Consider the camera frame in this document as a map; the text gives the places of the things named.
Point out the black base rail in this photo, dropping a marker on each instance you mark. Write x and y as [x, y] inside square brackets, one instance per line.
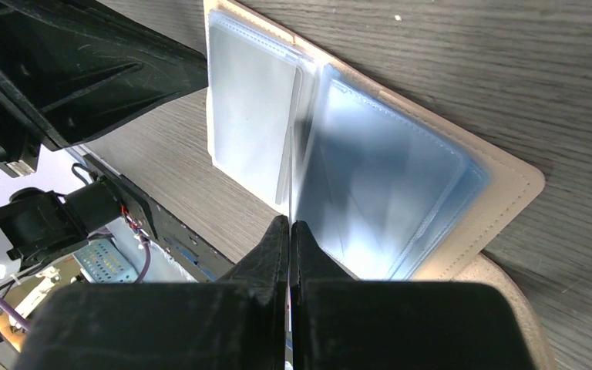
[178, 254]

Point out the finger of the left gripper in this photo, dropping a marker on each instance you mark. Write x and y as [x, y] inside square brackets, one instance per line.
[73, 71]

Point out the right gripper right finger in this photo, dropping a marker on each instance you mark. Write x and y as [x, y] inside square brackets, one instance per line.
[343, 323]

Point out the beige card holder wallet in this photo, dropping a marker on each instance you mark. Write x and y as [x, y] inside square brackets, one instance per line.
[390, 190]

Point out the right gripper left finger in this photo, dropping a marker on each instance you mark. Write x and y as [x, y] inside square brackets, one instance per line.
[235, 322]

